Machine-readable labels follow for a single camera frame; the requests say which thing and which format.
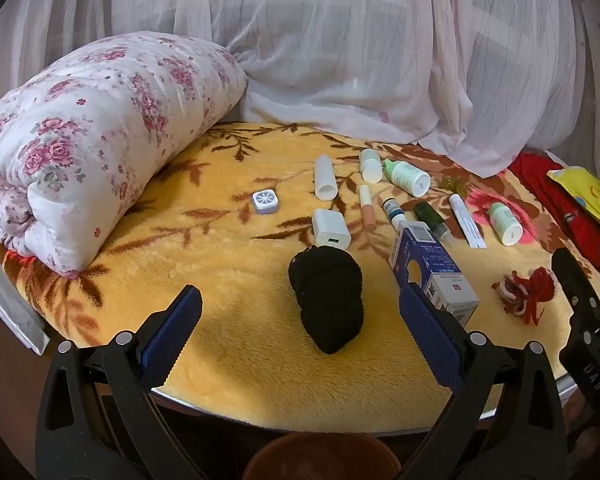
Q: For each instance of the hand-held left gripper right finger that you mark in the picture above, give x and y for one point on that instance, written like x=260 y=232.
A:
x=430 y=340

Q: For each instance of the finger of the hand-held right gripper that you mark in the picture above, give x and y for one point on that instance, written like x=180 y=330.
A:
x=575 y=282

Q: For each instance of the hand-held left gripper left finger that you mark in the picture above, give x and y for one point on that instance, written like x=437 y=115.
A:
x=180 y=330

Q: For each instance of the red and white yarn bundle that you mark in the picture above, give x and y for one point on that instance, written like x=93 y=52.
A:
x=530 y=292

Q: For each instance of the yellow floral plush blanket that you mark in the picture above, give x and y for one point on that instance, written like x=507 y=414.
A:
x=220 y=270

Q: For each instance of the blue and white carton box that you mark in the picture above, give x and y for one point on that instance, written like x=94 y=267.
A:
x=430 y=265

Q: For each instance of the red cloth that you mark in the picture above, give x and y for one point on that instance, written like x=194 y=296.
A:
x=565 y=205

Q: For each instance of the short green white bottle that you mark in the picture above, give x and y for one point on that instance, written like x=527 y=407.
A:
x=505 y=222

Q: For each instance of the black rolled sock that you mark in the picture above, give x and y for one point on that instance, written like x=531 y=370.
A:
x=327 y=300

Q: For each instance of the dark green glass bottle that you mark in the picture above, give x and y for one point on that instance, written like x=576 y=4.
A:
x=430 y=217

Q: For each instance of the white ointment tube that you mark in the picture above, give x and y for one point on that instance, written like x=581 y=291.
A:
x=466 y=220

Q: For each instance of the small blue dropper bottle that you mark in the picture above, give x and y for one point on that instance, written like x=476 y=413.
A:
x=393 y=211

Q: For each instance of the peach lip balm tube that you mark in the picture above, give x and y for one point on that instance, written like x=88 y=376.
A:
x=367 y=212

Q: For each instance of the white charger plug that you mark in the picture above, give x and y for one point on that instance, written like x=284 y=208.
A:
x=329 y=227

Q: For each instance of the small square white case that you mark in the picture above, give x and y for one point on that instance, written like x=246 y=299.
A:
x=266 y=201

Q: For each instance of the brown round basin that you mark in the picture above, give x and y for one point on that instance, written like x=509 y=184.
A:
x=320 y=460

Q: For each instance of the green and white dropper bottle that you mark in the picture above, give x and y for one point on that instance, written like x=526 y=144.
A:
x=410 y=177

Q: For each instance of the small white bottle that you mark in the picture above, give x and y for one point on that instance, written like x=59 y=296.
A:
x=371 y=166

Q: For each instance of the white plastic tube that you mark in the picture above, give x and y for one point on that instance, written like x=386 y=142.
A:
x=325 y=177

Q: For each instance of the floral folded quilt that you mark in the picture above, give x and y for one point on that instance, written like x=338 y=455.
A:
x=80 y=135

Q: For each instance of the white sheer curtain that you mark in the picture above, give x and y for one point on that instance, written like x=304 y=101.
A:
x=330 y=60

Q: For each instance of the white bed rail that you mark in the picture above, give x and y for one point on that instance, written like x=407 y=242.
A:
x=15 y=320

